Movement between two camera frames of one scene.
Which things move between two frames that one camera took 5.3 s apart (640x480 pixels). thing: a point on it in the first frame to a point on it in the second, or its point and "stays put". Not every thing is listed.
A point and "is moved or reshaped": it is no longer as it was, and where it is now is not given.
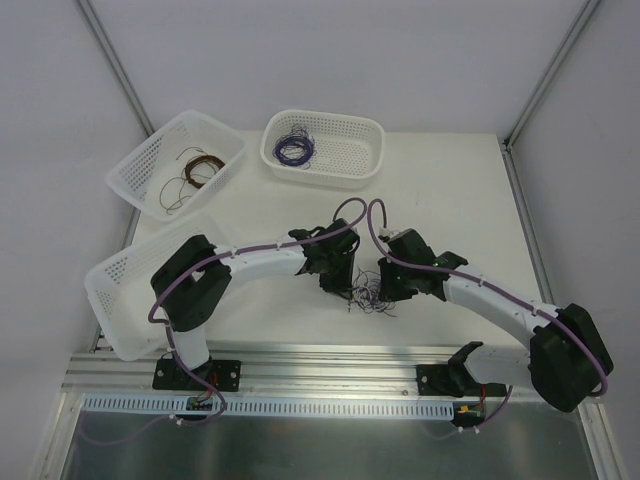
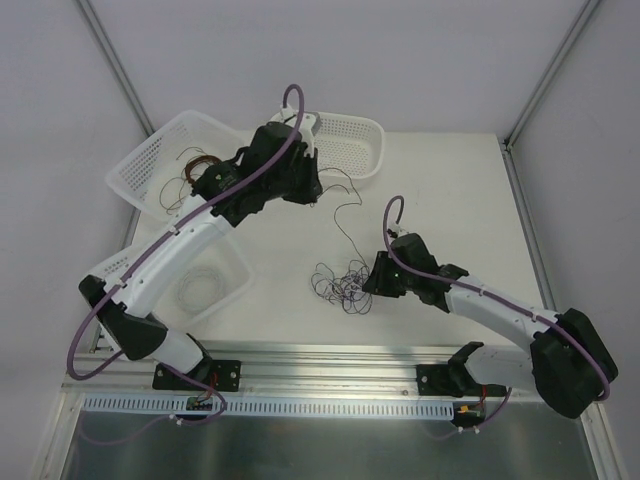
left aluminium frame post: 117,67 stays put
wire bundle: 366,293 is moved or reshaped
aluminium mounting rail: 286,370 stays put
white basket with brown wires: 175,171 stays put
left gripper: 338,279 to 304,178
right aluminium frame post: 515,132 stays put
